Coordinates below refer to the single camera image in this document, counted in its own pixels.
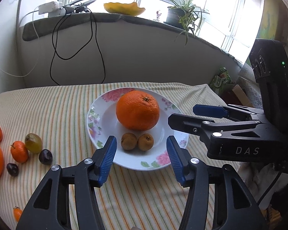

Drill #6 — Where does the brown longan fruit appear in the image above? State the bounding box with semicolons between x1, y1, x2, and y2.
121;133;137;151

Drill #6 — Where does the striped tablecloth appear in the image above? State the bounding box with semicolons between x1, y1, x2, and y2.
0;81;243;230

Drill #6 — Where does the green snack bag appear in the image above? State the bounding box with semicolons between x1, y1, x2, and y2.
209;67;233;96

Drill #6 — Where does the white cable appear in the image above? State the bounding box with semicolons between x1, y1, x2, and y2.
0;7;41;78

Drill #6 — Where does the green grape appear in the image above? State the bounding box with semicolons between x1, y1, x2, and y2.
25;133;42;154

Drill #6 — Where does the black cable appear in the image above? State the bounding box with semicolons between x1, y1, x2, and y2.
49;8;106;86

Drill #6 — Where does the small orange kumquat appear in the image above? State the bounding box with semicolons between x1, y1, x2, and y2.
13;207;23;222

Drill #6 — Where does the wall map poster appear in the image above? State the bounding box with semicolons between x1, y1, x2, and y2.
257;0;279;39

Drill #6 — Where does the potted spider plant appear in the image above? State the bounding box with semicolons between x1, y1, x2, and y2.
166;0;209;45

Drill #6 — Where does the white floral plate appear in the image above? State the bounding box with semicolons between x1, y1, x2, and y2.
87;87;190;171

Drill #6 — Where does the large orange with stem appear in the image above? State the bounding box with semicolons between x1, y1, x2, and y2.
116;90;160;131

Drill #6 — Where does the white power strip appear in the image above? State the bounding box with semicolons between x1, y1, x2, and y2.
38;1;66;17

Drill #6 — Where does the small tangerine with stem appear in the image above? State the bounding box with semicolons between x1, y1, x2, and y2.
10;141;29;163

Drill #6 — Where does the yellow fruit bowl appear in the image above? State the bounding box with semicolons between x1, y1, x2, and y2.
104;2;146;17

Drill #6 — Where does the cardboard box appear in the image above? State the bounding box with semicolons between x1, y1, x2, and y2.
221;85;253;108

